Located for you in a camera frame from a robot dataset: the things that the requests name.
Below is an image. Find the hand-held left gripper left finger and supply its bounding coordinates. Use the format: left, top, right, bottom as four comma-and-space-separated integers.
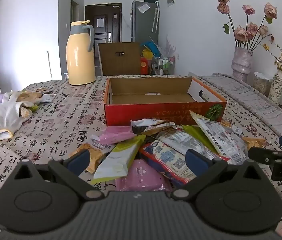
8, 149, 104, 201

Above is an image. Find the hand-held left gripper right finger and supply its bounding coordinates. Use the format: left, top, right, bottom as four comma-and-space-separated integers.
172, 149, 269, 202

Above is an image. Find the red blue snack packet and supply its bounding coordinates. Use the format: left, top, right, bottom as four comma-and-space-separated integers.
139, 140, 231, 188

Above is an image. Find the white grey-print snack packet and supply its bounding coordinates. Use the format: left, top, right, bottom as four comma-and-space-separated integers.
190, 110, 246, 164

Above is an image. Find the pile of mixed snacks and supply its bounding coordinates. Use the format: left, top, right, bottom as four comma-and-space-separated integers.
69, 110, 266, 193

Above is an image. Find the pink snack packet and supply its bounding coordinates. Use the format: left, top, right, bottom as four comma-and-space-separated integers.
114, 159, 173, 192

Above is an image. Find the red cardboard box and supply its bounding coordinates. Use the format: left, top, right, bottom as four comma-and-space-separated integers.
104, 77, 228, 127

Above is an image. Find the floral ceramic vase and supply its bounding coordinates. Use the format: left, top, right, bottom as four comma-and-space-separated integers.
268, 69, 282, 105

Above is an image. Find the small white sachet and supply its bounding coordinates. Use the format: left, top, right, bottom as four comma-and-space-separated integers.
39, 94, 57, 103

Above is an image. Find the white cloth glove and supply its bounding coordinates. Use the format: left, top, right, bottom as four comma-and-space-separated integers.
0, 90, 44, 141

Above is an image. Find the pink textured vase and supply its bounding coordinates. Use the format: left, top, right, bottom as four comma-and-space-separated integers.
231, 46, 253, 82

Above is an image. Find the brown chair back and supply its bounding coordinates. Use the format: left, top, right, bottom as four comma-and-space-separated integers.
98, 42, 143, 76

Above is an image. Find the yellow thermos jug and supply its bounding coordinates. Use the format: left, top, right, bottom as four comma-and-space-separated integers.
66, 20, 97, 85

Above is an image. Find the red carton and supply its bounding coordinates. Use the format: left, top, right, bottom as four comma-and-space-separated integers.
140, 56, 149, 75

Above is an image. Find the pale dried flower bunch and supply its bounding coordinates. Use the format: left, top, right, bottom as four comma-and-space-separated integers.
160, 34, 179, 58

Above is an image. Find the pink rose bouquet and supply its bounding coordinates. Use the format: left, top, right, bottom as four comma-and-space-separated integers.
216, 0, 278, 52

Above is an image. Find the dark brown door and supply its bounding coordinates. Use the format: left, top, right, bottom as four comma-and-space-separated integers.
85, 4, 122, 68

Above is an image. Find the grey refrigerator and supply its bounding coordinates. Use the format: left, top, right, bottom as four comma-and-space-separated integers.
131, 0, 159, 44

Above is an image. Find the white folded umbrella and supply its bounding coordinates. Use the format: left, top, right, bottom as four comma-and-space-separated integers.
152, 1, 160, 33

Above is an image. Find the wire storage cart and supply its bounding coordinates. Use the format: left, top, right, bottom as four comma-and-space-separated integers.
152, 56, 176, 76

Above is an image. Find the mop handle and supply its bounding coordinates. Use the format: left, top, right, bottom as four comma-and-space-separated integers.
46, 51, 54, 80

